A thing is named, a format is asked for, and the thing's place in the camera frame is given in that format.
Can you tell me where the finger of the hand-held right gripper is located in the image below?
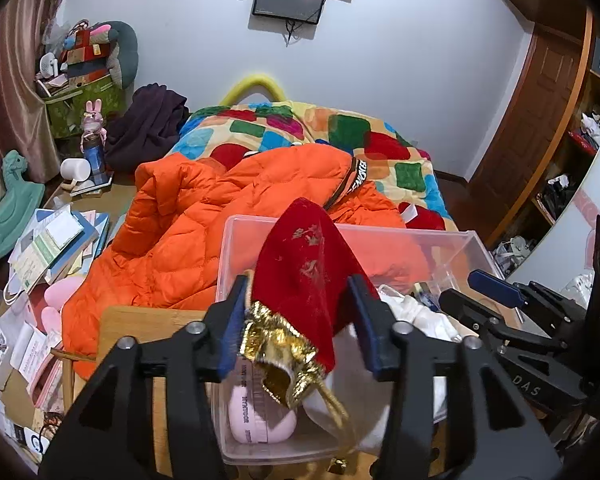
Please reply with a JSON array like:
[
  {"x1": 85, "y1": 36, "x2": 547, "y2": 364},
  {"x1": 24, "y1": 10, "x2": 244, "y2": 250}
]
[
  {"x1": 467, "y1": 269, "x2": 588, "y2": 328},
  {"x1": 437, "y1": 287, "x2": 571, "y2": 353}
]

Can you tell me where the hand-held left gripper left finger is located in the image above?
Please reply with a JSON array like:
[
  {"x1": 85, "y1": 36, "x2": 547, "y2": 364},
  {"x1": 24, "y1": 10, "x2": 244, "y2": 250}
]
[{"x1": 37, "y1": 274, "x2": 251, "y2": 480}]

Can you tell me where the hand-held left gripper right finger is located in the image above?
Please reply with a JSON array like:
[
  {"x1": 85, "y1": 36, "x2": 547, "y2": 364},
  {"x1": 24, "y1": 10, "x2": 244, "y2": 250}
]
[{"x1": 347, "y1": 274, "x2": 563, "y2": 480}]

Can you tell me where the white cloth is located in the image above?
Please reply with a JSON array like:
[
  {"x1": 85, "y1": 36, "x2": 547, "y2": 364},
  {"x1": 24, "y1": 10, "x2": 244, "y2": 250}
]
[{"x1": 300, "y1": 285, "x2": 468, "y2": 456}]

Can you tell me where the clear plastic storage box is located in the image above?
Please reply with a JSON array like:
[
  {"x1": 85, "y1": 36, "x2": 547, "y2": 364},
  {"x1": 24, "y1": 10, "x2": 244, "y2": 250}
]
[{"x1": 215, "y1": 215, "x2": 506, "y2": 466}]

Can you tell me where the red velvet pouch gold trim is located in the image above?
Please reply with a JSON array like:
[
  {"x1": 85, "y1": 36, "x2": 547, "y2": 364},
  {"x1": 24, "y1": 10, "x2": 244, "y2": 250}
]
[{"x1": 241, "y1": 197, "x2": 382, "y2": 428}]

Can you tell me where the pink hand warmer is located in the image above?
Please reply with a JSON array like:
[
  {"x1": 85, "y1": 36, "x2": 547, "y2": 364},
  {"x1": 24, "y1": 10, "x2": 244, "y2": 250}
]
[{"x1": 228, "y1": 385, "x2": 297, "y2": 445}]

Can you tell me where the wooden desktop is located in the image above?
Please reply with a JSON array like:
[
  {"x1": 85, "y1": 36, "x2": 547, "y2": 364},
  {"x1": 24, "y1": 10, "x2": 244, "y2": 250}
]
[{"x1": 97, "y1": 305, "x2": 381, "y2": 480}]

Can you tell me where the white cabinet panel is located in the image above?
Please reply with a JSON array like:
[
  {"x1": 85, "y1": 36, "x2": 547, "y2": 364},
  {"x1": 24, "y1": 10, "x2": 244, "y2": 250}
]
[{"x1": 507, "y1": 125, "x2": 600, "y2": 311}]

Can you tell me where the orange puffer jacket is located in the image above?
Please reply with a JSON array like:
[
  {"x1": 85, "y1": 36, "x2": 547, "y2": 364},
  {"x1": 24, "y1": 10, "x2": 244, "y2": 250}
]
[{"x1": 60, "y1": 144, "x2": 456, "y2": 381}]

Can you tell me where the wooden door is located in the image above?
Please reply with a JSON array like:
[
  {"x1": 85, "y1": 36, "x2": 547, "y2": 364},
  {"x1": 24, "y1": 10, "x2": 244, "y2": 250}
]
[{"x1": 467, "y1": 25, "x2": 593, "y2": 248}]

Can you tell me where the pink soft object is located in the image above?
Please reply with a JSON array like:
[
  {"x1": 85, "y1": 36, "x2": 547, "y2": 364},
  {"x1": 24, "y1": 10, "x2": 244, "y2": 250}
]
[{"x1": 40, "y1": 280, "x2": 83, "y2": 341}]

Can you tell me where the wooden shelf unit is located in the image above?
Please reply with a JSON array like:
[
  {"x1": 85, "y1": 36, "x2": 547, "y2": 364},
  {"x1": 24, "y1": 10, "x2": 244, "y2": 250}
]
[{"x1": 490, "y1": 0, "x2": 600, "y2": 261}]

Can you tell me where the pile of books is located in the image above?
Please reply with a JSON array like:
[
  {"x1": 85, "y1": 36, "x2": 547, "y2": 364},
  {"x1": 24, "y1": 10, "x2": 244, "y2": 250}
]
[{"x1": 7, "y1": 207, "x2": 113, "y2": 293}]

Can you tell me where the colourful patchwork blanket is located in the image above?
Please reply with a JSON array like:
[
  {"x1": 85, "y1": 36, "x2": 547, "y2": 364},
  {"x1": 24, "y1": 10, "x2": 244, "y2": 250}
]
[{"x1": 177, "y1": 101, "x2": 456, "y2": 233}]

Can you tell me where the pile of papers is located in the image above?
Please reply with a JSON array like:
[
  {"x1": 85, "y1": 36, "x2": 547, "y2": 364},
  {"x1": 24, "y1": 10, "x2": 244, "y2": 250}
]
[{"x1": 0, "y1": 290, "x2": 66, "y2": 461}]

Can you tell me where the dark purple cloth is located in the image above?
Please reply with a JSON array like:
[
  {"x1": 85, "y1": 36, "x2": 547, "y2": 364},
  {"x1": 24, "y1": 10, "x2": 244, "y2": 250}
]
[{"x1": 104, "y1": 84, "x2": 190, "y2": 173}]

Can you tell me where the white mug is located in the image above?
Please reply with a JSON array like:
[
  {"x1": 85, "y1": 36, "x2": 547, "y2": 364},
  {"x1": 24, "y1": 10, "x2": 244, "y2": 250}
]
[{"x1": 60, "y1": 158, "x2": 92, "y2": 183}]

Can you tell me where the pink rabbit water bottle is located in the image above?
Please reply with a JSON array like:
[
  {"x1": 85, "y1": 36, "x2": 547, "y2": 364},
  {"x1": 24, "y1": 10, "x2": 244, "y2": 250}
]
[{"x1": 80, "y1": 99, "x2": 108, "y2": 186}]

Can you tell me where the yellow foam arch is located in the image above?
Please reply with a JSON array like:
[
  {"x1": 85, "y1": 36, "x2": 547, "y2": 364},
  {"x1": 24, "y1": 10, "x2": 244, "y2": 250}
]
[{"x1": 219, "y1": 74, "x2": 287, "y2": 106}]

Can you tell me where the teal rocking horse toy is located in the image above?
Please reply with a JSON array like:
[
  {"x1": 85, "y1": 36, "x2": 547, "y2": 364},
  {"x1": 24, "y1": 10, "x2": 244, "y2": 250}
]
[{"x1": 0, "y1": 149, "x2": 46, "y2": 263}]

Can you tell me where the green storage box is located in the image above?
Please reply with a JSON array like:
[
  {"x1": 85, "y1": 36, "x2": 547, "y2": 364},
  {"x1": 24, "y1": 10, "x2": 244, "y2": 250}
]
[{"x1": 42, "y1": 72, "x2": 126, "y2": 138}]

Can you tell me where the grey plush cushion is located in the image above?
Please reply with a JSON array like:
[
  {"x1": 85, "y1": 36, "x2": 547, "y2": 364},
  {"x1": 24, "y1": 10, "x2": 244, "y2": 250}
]
[{"x1": 92, "y1": 21, "x2": 140, "y2": 88}]

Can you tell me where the small white fan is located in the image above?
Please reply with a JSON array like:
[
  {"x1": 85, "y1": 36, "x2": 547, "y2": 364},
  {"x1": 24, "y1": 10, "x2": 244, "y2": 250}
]
[{"x1": 36, "y1": 55, "x2": 61, "y2": 81}]

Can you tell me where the red gift box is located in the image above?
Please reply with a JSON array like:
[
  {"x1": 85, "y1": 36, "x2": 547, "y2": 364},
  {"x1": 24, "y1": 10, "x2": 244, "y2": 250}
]
[{"x1": 60, "y1": 27, "x2": 112, "y2": 66}]

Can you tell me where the striped brown curtain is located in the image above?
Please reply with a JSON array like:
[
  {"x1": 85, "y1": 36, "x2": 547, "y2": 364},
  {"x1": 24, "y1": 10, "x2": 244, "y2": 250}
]
[{"x1": 0, "y1": 0, "x2": 78, "y2": 211}]

